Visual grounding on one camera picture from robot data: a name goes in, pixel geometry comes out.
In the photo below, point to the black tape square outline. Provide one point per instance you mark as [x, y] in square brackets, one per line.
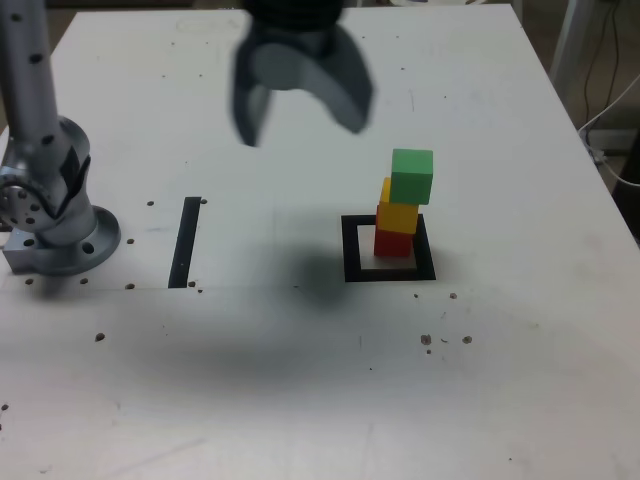
[350, 250]

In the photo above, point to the yellow cube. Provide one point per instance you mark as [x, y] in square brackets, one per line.
[397, 217]

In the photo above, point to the black tape strip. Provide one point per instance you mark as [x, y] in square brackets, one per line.
[184, 245]

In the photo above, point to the green cube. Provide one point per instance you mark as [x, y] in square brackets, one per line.
[411, 177]

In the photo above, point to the red cube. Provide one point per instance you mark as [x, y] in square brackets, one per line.
[392, 245]

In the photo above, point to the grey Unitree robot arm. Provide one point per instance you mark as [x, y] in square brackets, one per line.
[30, 100]

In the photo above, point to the white frame leg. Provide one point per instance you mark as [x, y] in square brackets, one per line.
[565, 45]

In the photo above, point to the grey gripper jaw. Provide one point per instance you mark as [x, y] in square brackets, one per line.
[345, 95]
[245, 110]

